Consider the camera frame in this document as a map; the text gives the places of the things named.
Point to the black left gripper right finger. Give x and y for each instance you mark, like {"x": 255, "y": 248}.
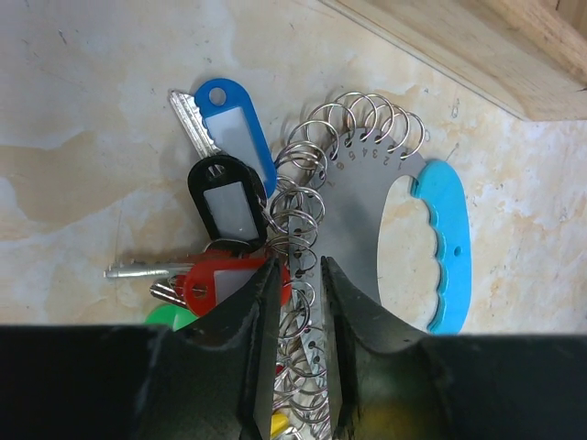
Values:
{"x": 388, "y": 380}

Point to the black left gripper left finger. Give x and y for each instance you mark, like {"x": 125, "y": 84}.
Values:
{"x": 210, "y": 380}

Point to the blue key tag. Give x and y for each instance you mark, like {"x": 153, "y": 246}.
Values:
{"x": 232, "y": 122}

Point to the green key tag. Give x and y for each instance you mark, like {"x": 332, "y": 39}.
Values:
{"x": 171, "y": 315}

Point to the yellow key tag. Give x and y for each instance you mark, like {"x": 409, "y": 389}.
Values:
{"x": 279, "y": 423}

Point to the red key tag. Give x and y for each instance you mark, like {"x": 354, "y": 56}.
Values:
{"x": 213, "y": 278}

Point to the long silver key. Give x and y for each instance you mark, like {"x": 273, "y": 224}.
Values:
{"x": 136, "y": 269}

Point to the black key tag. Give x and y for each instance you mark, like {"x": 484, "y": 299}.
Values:
{"x": 228, "y": 195}

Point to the wooden clothes rack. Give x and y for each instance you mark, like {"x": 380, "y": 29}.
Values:
{"x": 527, "y": 57}

